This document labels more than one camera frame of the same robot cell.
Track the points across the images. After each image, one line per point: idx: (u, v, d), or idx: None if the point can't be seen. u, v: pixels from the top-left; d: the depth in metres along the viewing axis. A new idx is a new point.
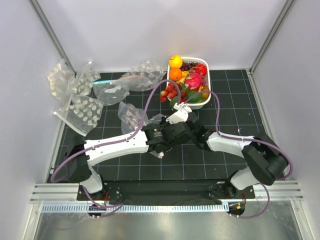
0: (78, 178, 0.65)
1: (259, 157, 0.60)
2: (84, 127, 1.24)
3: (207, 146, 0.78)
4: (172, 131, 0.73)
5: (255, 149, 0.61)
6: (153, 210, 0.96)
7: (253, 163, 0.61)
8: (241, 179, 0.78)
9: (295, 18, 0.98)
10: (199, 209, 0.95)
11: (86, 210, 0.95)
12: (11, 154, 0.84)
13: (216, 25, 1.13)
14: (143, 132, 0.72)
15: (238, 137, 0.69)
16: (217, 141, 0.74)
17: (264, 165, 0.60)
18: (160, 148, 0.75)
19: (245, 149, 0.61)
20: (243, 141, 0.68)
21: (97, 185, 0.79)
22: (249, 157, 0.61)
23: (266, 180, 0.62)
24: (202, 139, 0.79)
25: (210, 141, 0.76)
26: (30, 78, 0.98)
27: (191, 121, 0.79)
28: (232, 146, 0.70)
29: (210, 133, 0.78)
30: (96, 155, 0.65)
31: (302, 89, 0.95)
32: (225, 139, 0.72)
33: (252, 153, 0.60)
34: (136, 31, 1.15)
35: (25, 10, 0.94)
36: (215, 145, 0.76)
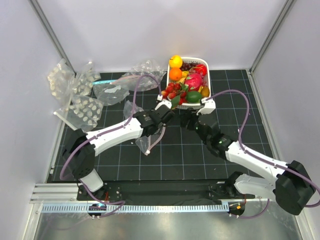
0: (83, 172, 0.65)
1: (294, 191, 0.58)
2: (84, 127, 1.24)
3: (224, 154, 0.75)
4: (158, 114, 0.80)
5: (290, 182, 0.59)
6: (153, 210, 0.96)
7: (286, 194, 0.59)
8: (249, 188, 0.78)
9: (296, 17, 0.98)
10: (199, 209, 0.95)
11: (86, 210, 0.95)
12: (11, 154, 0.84)
13: (217, 25, 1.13)
14: (136, 119, 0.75)
15: (270, 162, 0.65)
16: (239, 156, 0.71)
17: (297, 198, 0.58)
18: (151, 131, 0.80)
19: (280, 181, 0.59)
20: (274, 167, 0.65)
21: (98, 181, 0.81)
22: (283, 189, 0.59)
23: (293, 209, 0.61)
24: (219, 146, 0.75)
25: (229, 152, 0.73)
26: (30, 78, 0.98)
27: (210, 126, 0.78)
28: (259, 168, 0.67)
29: (229, 141, 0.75)
30: (101, 142, 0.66)
31: (302, 90, 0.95)
32: (249, 157, 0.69)
33: (287, 186, 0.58)
34: (136, 31, 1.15)
35: (25, 10, 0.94)
36: (233, 157, 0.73)
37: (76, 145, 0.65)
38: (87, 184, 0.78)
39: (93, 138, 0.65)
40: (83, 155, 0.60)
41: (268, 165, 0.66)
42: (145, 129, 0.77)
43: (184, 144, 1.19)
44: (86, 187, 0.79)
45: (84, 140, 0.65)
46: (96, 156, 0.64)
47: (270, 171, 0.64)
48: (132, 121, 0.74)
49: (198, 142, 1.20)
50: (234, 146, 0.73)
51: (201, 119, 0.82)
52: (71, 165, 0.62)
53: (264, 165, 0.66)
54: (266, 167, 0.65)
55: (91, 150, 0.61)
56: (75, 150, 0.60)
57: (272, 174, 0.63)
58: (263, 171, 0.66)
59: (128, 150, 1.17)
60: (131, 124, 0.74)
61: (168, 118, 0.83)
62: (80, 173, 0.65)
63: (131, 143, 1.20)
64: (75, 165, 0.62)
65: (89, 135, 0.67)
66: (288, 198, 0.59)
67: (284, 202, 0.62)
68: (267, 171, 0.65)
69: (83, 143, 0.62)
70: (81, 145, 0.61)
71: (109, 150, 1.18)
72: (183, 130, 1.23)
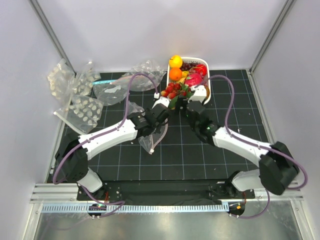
0: (77, 176, 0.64)
1: (275, 169, 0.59)
2: (84, 127, 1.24)
3: (212, 140, 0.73)
4: (153, 114, 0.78)
5: (272, 161, 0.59)
6: (153, 210, 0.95)
7: (268, 173, 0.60)
8: (244, 182, 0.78)
9: (296, 17, 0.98)
10: (200, 209, 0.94)
11: (86, 210, 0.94)
12: (11, 154, 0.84)
13: (217, 25, 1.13)
14: (130, 121, 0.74)
15: (254, 143, 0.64)
16: (225, 140, 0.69)
17: (278, 177, 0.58)
18: (148, 132, 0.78)
19: (262, 160, 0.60)
20: (258, 148, 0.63)
21: (97, 181, 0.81)
22: (265, 168, 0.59)
23: (276, 189, 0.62)
24: (207, 132, 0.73)
25: (217, 137, 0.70)
26: (30, 78, 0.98)
27: (197, 112, 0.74)
28: (244, 151, 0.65)
29: (217, 127, 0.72)
30: (94, 146, 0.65)
31: (302, 90, 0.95)
32: (234, 140, 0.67)
33: (269, 165, 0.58)
34: (136, 31, 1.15)
35: (24, 10, 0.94)
36: (220, 142, 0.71)
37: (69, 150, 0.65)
38: (85, 185, 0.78)
39: (85, 142, 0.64)
40: (75, 159, 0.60)
41: (252, 146, 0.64)
42: (140, 131, 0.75)
43: (184, 144, 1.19)
44: (85, 188, 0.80)
45: (77, 144, 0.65)
46: (88, 160, 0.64)
47: (254, 152, 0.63)
48: (126, 123, 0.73)
49: (198, 142, 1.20)
50: (220, 131, 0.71)
51: (189, 105, 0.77)
52: (64, 170, 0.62)
53: (249, 146, 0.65)
54: (251, 149, 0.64)
55: (84, 154, 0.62)
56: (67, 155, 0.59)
57: (256, 155, 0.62)
58: (248, 153, 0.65)
59: (128, 150, 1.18)
60: (125, 126, 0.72)
61: (163, 117, 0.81)
62: (74, 177, 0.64)
63: (131, 143, 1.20)
64: (68, 169, 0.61)
65: (82, 139, 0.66)
66: (270, 177, 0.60)
67: (267, 182, 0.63)
68: (252, 153, 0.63)
69: (75, 147, 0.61)
70: (72, 149, 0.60)
71: (109, 150, 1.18)
72: (183, 130, 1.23)
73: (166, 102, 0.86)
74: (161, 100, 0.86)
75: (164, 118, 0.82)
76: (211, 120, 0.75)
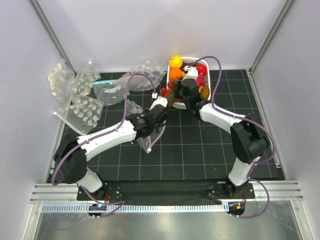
0: (75, 177, 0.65)
1: (244, 136, 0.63)
2: (84, 127, 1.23)
3: (199, 114, 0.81)
4: (152, 115, 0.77)
5: (242, 128, 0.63)
6: (153, 210, 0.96)
7: (237, 139, 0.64)
8: (234, 171, 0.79)
9: (295, 18, 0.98)
10: (199, 209, 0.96)
11: (86, 210, 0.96)
12: (11, 154, 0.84)
13: (217, 25, 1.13)
14: (129, 122, 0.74)
15: (231, 114, 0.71)
16: (209, 112, 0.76)
17: (245, 143, 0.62)
18: (146, 134, 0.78)
19: (234, 125, 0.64)
20: (233, 118, 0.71)
21: (97, 182, 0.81)
22: (235, 133, 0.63)
23: (244, 157, 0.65)
24: (195, 107, 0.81)
25: (203, 111, 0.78)
26: (30, 78, 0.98)
27: (189, 87, 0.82)
28: (223, 121, 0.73)
29: (205, 103, 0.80)
30: (93, 147, 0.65)
31: (302, 89, 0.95)
32: (216, 113, 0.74)
33: (239, 131, 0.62)
34: (136, 31, 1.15)
35: (24, 10, 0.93)
36: (205, 116, 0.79)
37: (67, 150, 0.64)
38: (85, 187, 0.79)
39: (84, 143, 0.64)
40: (74, 161, 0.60)
41: (229, 116, 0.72)
42: (138, 132, 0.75)
43: (184, 144, 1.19)
44: (85, 190, 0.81)
45: (76, 144, 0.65)
46: (87, 161, 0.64)
47: (229, 121, 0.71)
48: (124, 124, 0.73)
49: (198, 142, 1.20)
50: (206, 106, 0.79)
51: (183, 81, 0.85)
52: (63, 170, 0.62)
53: (226, 117, 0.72)
54: (227, 119, 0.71)
55: (83, 155, 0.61)
56: (66, 156, 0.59)
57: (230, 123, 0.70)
58: (226, 123, 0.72)
59: (127, 150, 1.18)
60: (124, 127, 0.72)
61: (162, 118, 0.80)
62: (73, 178, 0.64)
63: (130, 143, 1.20)
64: (67, 171, 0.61)
65: (80, 140, 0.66)
66: (239, 143, 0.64)
67: (237, 150, 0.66)
68: (227, 122, 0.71)
69: (73, 148, 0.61)
70: (71, 151, 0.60)
71: (109, 150, 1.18)
72: (183, 130, 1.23)
73: (164, 102, 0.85)
74: (159, 100, 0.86)
75: (163, 119, 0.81)
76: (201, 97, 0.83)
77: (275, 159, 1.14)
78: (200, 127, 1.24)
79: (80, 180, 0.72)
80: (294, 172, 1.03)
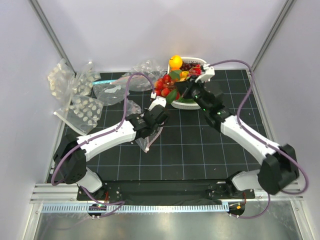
0: (75, 177, 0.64)
1: (276, 170, 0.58)
2: (84, 127, 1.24)
3: (219, 125, 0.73)
4: (151, 115, 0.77)
5: (277, 162, 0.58)
6: (153, 210, 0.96)
7: (268, 172, 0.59)
8: (244, 181, 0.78)
9: (296, 18, 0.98)
10: (200, 209, 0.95)
11: (86, 210, 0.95)
12: (12, 154, 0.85)
13: (217, 25, 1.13)
14: (129, 122, 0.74)
15: (263, 140, 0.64)
16: (233, 129, 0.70)
17: (278, 178, 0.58)
18: (145, 134, 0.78)
19: (268, 159, 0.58)
20: (266, 146, 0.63)
21: (97, 182, 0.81)
22: (267, 167, 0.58)
23: (270, 188, 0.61)
24: (216, 117, 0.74)
25: (225, 125, 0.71)
26: (30, 77, 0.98)
27: (214, 95, 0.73)
28: (252, 146, 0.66)
29: (228, 114, 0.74)
30: (93, 147, 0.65)
31: (302, 89, 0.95)
32: (244, 133, 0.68)
33: (273, 166, 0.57)
34: (136, 31, 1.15)
35: (25, 10, 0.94)
36: (227, 130, 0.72)
37: (67, 151, 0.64)
38: (86, 187, 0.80)
39: (84, 143, 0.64)
40: (73, 161, 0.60)
41: (260, 143, 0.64)
42: (138, 132, 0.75)
43: (184, 144, 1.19)
44: (85, 190, 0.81)
45: (75, 144, 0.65)
46: (87, 161, 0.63)
47: (260, 149, 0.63)
48: (124, 124, 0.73)
49: (198, 142, 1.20)
50: (230, 119, 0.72)
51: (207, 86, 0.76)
52: (63, 170, 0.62)
53: (257, 142, 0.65)
54: (258, 145, 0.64)
55: (82, 156, 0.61)
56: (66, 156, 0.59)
57: (261, 152, 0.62)
58: (254, 149, 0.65)
59: (127, 150, 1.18)
60: (124, 127, 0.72)
61: (162, 119, 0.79)
62: (72, 179, 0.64)
63: (130, 143, 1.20)
64: (67, 171, 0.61)
65: (80, 140, 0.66)
66: (269, 175, 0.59)
67: (263, 179, 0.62)
68: (257, 149, 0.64)
69: (73, 148, 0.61)
70: (71, 151, 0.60)
71: (109, 150, 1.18)
72: (183, 130, 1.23)
73: (163, 102, 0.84)
74: (158, 100, 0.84)
75: (163, 119, 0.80)
76: (222, 106, 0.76)
77: None
78: (200, 127, 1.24)
79: (80, 180, 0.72)
80: None
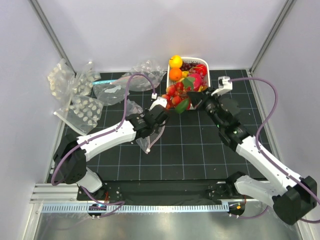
0: (75, 177, 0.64)
1: (297, 204, 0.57)
2: (84, 127, 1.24)
3: (235, 145, 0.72)
4: (151, 115, 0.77)
5: (298, 197, 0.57)
6: (153, 210, 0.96)
7: (288, 206, 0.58)
8: (252, 191, 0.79)
9: (296, 17, 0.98)
10: (199, 209, 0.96)
11: (86, 210, 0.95)
12: (12, 154, 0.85)
13: (217, 25, 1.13)
14: (129, 122, 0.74)
15: (284, 171, 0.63)
16: (251, 153, 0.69)
17: (297, 212, 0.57)
18: (145, 134, 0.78)
19: (289, 193, 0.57)
20: (286, 177, 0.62)
21: (96, 181, 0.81)
22: (288, 201, 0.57)
23: (287, 219, 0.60)
24: (232, 136, 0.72)
25: (242, 147, 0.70)
26: (30, 77, 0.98)
27: (231, 114, 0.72)
28: (271, 175, 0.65)
29: (245, 134, 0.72)
30: (93, 148, 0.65)
31: (302, 90, 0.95)
32: (264, 160, 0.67)
33: (295, 202, 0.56)
34: (136, 31, 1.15)
35: (24, 10, 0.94)
36: (244, 152, 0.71)
37: (66, 151, 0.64)
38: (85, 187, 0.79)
39: (84, 143, 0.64)
40: (74, 161, 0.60)
41: (280, 173, 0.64)
42: (138, 132, 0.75)
43: (184, 144, 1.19)
44: (85, 190, 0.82)
45: (75, 145, 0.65)
46: (86, 162, 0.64)
47: (281, 180, 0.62)
48: (124, 125, 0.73)
49: (198, 142, 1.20)
50: (249, 141, 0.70)
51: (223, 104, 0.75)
52: (63, 170, 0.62)
53: (277, 172, 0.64)
54: (278, 175, 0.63)
55: (83, 156, 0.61)
56: (66, 156, 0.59)
57: (282, 184, 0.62)
58: (273, 177, 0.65)
59: (127, 150, 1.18)
60: (124, 127, 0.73)
61: (162, 119, 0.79)
62: (72, 179, 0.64)
63: (131, 143, 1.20)
64: (67, 171, 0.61)
65: (80, 140, 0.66)
66: (288, 207, 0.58)
67: (280, 210, 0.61)
68: (278, 180, 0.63)
69: (73, 148, 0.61)
70: (71, 151, 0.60)
71: (109, 150, 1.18)
72: (183, 130, 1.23)
73: (163, 102, 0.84)
74: (159, 100, 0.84)
75: (163, 119, 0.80)
76: (239, 124, 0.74)
77: None
78: (201, 127, 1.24)
79: (80, 181, 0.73)
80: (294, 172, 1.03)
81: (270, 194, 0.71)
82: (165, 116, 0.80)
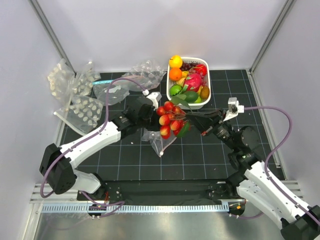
0: (65, 185, 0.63)
1: (305, 234, 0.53)
2: (84, 127, 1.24)
3: (243, 168, 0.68)
4: (134, 111, 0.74)
5: (307, 227, 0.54)
6: (153, 210, 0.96)
7: (296, 235, 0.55)
8: (253, 199, 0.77)
9: (295, 17, 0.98)
10: (199, 209, 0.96)
11: (86, 210, 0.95)
12: (12, 154, 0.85)
13: (217, 25, 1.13)
14: (112, 123, 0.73)
15: (293, 200, 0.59)
16: (260, 180, 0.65)
17: None
18: (131, 131, 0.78)
19: (297, 222, 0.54)
20: (295, 206, 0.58)
21: (94, 182, 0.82)
22: (297, 231, 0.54)
23: None
24: (241, 161, 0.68)
25: (251, 172, 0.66)
26: (30, 78, 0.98)
27: (250, 148, 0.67)
28: (280, 203, 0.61)
29: (253, 158, 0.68)
30: (76, 155, 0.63)
31: (302, 90, 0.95)
32: (272, 187, 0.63)
33: (303, 231, 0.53)
34: (136, 31, 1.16)
35: (24, 10, 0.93)
36: (252, 177, 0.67)
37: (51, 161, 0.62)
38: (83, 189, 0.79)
39: (68, 151, 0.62)
40: (60, 171, 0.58)
41: (289, 201, 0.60)
42: (123, 131, 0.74)
43: (184, 144, 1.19)
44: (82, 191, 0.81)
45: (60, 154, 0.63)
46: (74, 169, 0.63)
47: (289, 209, 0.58)
48: (108, 126, 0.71)
49: (198, 142, 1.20)
50: (258, 166, 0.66)
51: (244, 135, 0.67)
52: (51, 181, 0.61)
53: (286, 200, 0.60)
54: (287, 203, 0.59)
55: (68, 164, 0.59)
56: (51, 167, 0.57)
57: (291, 213, 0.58)
58: (281, 205, 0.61)
59: (128, 150, 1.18)
60: (107, 129, 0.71)
61: (146, 112, 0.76)
62: (62, 188, 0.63)
63: (130, 143, 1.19)
64: (55, 181, 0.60)
65: (64, 149, 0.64)
66: (296, 236, 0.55)
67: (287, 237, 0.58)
68: (287, 209, 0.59)
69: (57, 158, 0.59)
70: (56, 161, 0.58)
71: (109, 150, 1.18)
72: None
73: (154, 95, 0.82)
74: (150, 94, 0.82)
75: (147, 110, 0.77)
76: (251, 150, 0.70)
77: (275, 159, 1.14)
78: None
79: (77, 184, 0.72)
80: (294, 172, 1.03)
81: (278, 215, 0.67)
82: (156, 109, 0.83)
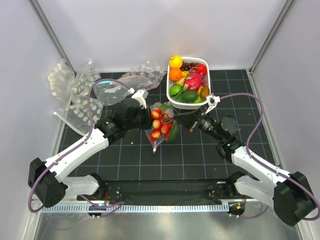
0: (55, 199, 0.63)
1: (289, 198, 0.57)
2: (84, 127, 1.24)
3: (230, 156, 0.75)
4: (120, 115, 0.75)
5: (289, 190, 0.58)
6: (153, 210, 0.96)
7: (282, 201, 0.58)
8: (249, 189, 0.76)
9: (295, 18, 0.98)
10: (199, 209, 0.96)
11: (86, 210, 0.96)
12: (12, 154, 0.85)
13: (217, 25, 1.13)
14: (98, 130, 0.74)
15: (273, 169, 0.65)
16: (244, 160, 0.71)
17: (292, 205, 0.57)
18: (120, 136, 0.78)
19: (278, 187, 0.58)
20: (276, 175, 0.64)
21: (91, 184, 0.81)
22: (280, 196, 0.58)
23: (288, 217, 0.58)
24: (227, 149, 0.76)
25: (235, 155, 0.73)
26: (30, 78, 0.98)
27: (229, 133, 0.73)
28: (263, 175, 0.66)
29: (238, 145, 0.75)
30: (62, 168, 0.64)
31: (302, 89, 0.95)
32: (254, 163, 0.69)
33: (285, 194, 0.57)
34: (136, 31, 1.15)
35: (24, 10, 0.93)
36: (237, 160, 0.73)
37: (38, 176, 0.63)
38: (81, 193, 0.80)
39: (52, 166, 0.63)
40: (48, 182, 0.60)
41: (270, 172, 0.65)
42: (111, 137, 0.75)
43: (184, 144, 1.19)
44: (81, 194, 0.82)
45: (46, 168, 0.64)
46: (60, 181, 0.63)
47: (271, 177, 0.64)
48: (93, 134, 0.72)
49: (198, 142, 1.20)
50: (241, 150, 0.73)
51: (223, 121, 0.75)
52: (40, 195, 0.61)
53: (267, 171, 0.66)
54: (268, 174, 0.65)
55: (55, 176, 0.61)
56: (38, 180, 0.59)
57: (273, 181, 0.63)
58: (265, 177, 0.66)
59: (128, 150, 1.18)
60: (93, 138, 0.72)
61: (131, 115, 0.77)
62: (52, 201, 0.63)
63: (130, 143, 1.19)
64: (43, 194, 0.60)
65: (48, 163, 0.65)
66: (283, 203, 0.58)
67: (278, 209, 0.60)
68: (269, 178, 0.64)
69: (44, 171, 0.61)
70: (43, 173, 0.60)
71: (109, 150, 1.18)
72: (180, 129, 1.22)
73: (140, 93, 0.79)
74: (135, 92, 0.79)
75: (134, 112, 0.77)
76: (234, 138, 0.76)
77: (275, 159, 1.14)
78: None
79: (71, 192, 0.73)
80: (294, 172, 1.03)
81: (270, 195, 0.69)
82: (143, 109, 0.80)
